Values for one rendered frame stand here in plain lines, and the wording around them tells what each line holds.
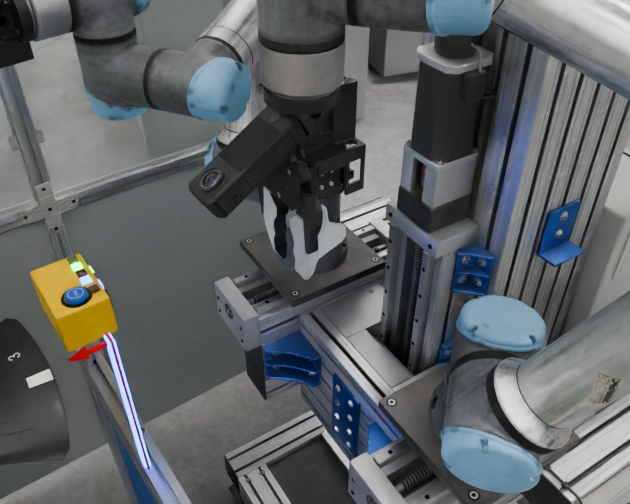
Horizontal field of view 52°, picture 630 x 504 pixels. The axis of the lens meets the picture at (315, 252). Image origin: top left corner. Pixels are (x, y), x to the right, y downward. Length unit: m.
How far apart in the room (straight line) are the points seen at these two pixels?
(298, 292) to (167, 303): 0.83
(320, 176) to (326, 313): 0.72
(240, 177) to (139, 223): 1.24
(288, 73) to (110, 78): 0.34
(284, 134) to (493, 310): 0.45
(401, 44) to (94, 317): 3.53
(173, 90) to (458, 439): 0.53
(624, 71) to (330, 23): 0.28
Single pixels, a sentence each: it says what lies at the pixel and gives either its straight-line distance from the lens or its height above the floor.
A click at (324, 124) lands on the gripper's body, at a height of 1.59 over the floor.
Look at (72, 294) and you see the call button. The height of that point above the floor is 1.08.
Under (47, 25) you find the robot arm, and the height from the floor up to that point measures 1.63.
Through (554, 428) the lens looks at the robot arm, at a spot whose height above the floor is 1.28.
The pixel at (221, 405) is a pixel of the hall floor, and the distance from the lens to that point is 2.39.
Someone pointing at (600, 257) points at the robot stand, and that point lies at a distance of 1.29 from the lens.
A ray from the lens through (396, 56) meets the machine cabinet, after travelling 4.50.
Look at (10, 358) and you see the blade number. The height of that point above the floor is 1.20.
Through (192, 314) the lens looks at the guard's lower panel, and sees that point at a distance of 2.09.
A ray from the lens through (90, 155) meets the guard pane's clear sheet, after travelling 1.67.
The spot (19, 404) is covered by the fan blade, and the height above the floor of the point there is 1.18.
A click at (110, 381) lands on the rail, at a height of 0.86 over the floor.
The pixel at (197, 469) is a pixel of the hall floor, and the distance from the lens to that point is 2.25.
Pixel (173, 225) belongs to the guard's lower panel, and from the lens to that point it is 1.85.
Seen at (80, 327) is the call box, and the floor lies 1.03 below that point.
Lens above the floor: 1.88
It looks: 39 degrees down
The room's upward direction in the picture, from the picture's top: straight up
